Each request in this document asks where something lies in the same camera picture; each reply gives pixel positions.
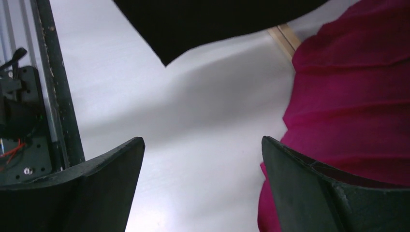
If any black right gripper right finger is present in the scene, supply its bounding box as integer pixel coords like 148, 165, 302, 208
262, 136, 410, 232

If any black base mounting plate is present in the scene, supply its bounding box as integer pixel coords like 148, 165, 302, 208
0, 0, 85, 186

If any wooden clothes rack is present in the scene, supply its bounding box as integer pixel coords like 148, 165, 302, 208
267, 24, 301, 61

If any magenta pleated skirt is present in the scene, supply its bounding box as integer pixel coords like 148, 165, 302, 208
257, 0, 410, 232

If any black skirt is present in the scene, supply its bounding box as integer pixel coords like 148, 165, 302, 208
115, 0, 325, 65

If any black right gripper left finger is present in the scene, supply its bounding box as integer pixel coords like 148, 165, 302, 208
0, 137, 145, 232

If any aluminium rail frame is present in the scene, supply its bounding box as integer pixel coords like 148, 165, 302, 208
0, 0, 39, 74

